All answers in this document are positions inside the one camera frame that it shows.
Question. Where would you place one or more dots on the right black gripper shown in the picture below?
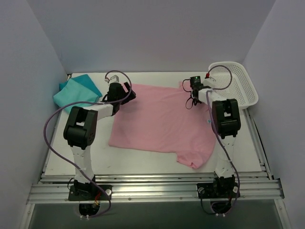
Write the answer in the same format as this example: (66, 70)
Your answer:
(194, 94)

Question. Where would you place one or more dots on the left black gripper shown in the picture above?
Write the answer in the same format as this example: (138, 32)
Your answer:
(127, 93)

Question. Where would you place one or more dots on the pink t shirt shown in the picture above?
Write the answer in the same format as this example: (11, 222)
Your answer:
(157, 120)

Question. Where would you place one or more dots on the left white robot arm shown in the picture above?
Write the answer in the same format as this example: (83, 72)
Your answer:
(80, 131)

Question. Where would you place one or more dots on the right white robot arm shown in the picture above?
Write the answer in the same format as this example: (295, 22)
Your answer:
(225, 122)

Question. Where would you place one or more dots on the white plastic basket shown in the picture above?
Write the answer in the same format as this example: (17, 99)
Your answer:
(233, 81)

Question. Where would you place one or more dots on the teal folded t shirt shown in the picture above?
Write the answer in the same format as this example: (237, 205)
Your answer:
(80, 88)

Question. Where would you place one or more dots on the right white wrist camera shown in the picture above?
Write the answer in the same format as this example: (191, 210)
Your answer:
(209, 81)

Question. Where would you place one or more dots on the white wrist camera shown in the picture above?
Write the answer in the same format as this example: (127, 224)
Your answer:
(112, 79)
(209, 81)

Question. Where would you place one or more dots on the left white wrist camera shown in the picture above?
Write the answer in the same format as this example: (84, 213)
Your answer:
(112, 79)

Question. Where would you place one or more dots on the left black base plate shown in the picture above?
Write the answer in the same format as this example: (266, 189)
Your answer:
(79, 195)

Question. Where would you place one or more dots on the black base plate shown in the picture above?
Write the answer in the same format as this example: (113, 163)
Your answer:
(79, 195)
(211, 190)

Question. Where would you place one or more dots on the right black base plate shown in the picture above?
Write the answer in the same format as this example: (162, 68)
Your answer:
(211, 190)

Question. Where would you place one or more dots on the aluminium rail frame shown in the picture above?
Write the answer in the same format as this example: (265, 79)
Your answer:
(164, 202)

